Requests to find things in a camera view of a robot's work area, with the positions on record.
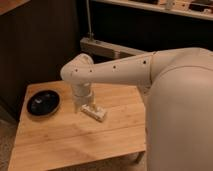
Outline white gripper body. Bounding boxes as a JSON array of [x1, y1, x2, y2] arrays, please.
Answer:
[[72, 83, 94, 112]]

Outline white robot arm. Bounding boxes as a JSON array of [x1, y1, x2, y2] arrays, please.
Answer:
[[60, 48, 213, 171]]

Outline black ceramic bowl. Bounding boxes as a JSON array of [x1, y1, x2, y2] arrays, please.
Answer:
[[27, 90, 60, 116]]

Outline wooden table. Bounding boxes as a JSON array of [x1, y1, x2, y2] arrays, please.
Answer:
[[8, 81, 146, 171]]

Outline long wooden beam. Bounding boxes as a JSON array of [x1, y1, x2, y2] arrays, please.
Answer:
[[80, 37, 144, 59]]

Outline metal pole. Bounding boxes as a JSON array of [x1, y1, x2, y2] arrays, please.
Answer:
[[86, 0, 94, 41]]

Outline dark wooden cabinet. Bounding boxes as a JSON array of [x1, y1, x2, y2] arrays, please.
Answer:
[[0, 0, 79, 120]]

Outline wooden wall shelf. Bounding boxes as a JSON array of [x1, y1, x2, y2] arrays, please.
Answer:
[[94, 0, 213, 21]]

